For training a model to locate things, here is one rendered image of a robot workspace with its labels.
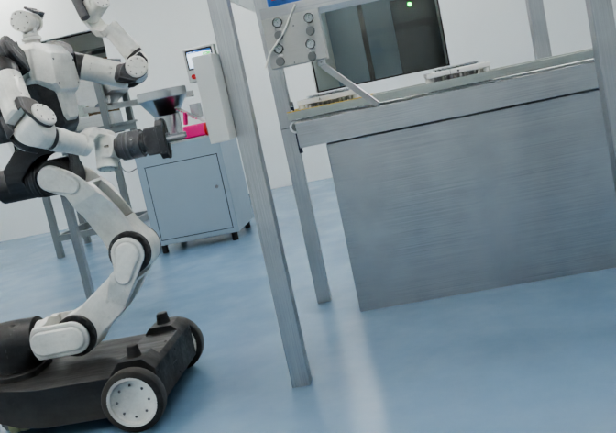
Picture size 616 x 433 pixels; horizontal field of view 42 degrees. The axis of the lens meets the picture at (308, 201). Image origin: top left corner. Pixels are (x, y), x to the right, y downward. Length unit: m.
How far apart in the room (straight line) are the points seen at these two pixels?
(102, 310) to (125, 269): 0.19
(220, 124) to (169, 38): 6.12
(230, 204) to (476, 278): 2.68
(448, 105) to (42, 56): 1.48
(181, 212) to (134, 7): 3.39
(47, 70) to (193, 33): 5.80
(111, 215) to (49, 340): 0.47
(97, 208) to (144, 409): 0.66
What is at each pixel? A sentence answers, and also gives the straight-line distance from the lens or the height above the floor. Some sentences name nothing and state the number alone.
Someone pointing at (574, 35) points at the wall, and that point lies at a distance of 8.32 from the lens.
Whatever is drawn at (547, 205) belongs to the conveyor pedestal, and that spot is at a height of 0.29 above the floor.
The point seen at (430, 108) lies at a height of 0.76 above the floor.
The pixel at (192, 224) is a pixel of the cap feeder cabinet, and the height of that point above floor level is 0.17.
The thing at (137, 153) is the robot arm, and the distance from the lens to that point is 2.53.
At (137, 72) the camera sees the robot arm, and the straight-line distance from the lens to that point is 2.95.
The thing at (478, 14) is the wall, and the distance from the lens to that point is 8.20.
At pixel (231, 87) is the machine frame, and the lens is 2.51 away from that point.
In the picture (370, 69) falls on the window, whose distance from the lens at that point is 8.26.
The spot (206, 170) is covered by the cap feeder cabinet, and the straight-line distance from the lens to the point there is 5.63.
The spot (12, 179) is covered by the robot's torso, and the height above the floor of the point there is 0.84.
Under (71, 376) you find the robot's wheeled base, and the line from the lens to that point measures 2.82.
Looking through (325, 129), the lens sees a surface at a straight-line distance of 3.16.
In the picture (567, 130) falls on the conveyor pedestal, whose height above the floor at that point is 0.57.
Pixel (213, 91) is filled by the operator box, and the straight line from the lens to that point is 2.41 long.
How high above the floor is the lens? 0.92
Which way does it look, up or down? 8 degrees down
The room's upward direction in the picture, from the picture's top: 12 degrees counter-clockwise
